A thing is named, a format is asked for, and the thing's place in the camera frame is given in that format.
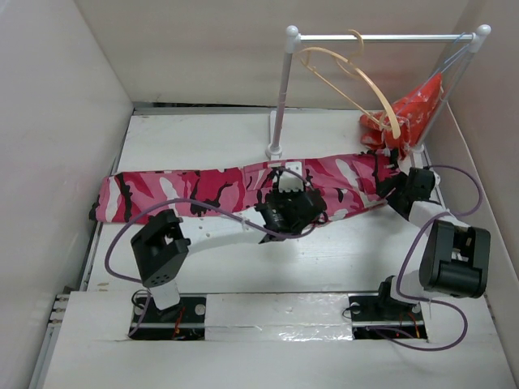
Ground purple cable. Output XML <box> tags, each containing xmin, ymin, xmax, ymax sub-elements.
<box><xmin>372</xmin><ymin>163</ymin><xmax>485</xmax><ymax>352</ymax></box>
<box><xmin>105</xmin><ymin>176</ymin><xmax>325</xmax><ymax>337</ymax></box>

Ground white clothes rack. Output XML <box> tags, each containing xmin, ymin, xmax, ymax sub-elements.
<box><xmin>266</xmin><ymin>24</ymin><xmax>491</xmax><ymax>160</ymax></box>

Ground blue wire hanger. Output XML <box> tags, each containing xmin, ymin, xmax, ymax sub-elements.
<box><xmin>413</xmin><ymin>32</ymin><xmax>475</xmax><ymax>151</ymax></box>

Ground aluminium table edge rail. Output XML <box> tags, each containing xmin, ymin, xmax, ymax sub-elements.
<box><xmin>28</xmin><ymin>100</ymin><xmax>277</xmax><ymax>389</ymax></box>

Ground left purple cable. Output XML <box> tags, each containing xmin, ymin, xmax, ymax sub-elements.
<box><xmin>105</xmin><ymin>176</ymin><xmax>325</xmax><ymax>337</ymax></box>

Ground pink camouflage trousers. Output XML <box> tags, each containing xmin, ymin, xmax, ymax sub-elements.
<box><xmin>88</xmin><ymin>152</ymin><xmax>400</xmax><ymax>223</ymax></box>

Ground orange white cloth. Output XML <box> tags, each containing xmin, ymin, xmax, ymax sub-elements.
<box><xmin>359</xmin><ymin>73</ymin><xmax>443</xmax><ymax>159</ymax></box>

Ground beige wooden hanger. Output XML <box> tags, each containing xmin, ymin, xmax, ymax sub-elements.
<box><xmin>298</xmin><ymin>28</ymin><xmax>402</xmax><ymax>141</ymax></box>

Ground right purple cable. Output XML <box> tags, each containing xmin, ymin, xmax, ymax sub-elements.
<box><xmin>372</xmin><ymin>163</ymin><xmax>485</xmax><ymax>352</ymax></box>

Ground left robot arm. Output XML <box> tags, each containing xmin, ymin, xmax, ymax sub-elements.
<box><xmin>131</xmin><ymin>190</ymin><xmax>327</xmax><ymax>323</ymax></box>

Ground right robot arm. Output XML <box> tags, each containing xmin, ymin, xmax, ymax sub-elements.
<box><xmin>372</xmin><ymin>156</ymin><xmax>491</xmax><ymax>319</ymax></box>

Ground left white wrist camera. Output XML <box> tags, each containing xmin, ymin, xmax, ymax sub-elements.
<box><xmin>272</xmin><ymin>161</ymin><xmax>307</xmax><ymax>193</ymax></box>

